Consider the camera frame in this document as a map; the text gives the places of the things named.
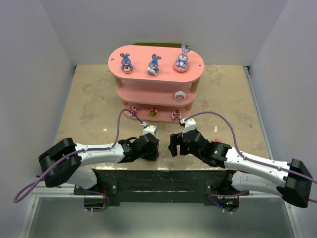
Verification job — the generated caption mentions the red white strawberry toy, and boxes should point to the red white strawberry toy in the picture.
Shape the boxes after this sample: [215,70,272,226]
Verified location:
[171,110,182,121]

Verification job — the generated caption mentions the round pink flower toy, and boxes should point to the round pink flower toy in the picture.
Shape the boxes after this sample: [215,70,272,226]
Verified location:
[149,107,159,119]

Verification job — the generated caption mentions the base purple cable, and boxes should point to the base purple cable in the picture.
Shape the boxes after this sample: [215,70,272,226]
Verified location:
[207,190,250,214]
[79,187,111,213]

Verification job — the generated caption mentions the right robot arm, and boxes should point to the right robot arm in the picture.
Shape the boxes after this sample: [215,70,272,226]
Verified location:
[168,129,313,208]

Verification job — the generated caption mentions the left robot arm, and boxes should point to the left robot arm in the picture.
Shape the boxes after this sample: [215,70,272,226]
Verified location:
[39,133,159,189]

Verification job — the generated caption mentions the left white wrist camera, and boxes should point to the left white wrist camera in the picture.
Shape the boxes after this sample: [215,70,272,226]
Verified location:
[141,122,157,136]

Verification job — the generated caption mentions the red pink cake toy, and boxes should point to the red pink cake toy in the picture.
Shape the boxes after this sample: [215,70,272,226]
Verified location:
[128,106,137,117]

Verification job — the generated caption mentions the pink white toy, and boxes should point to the pink white toy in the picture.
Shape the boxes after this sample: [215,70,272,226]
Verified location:
[174,91,187,102]

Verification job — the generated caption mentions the aluminium rail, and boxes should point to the aluminium rail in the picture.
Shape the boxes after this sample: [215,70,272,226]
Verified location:
[32,185,74,197]

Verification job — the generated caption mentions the pink three-tier shelf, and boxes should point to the pink three-tier shelf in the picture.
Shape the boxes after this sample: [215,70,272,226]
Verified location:
[108,45,204,123]

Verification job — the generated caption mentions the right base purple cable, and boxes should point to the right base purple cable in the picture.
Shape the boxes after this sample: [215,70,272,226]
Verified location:
[207,190,250,214]

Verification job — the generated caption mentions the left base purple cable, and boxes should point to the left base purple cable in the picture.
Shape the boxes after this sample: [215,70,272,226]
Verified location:
[79,187,111,213]

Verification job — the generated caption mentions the black base frame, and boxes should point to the black base frame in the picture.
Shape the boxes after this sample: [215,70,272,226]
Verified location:
[74,170,240,212]

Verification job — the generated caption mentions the purple bunny with bottle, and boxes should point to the purple bunny with bottle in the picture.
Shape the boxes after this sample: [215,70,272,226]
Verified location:
[147,54,161,76]

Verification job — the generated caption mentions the purple bunny with cupcake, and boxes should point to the purple bunny with cupcake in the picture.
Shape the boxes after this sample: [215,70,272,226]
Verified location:
[120,53,133,74]

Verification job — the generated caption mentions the green board behind shelf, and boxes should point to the green board behind shelf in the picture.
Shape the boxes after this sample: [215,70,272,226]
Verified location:
[133,42,182,48]

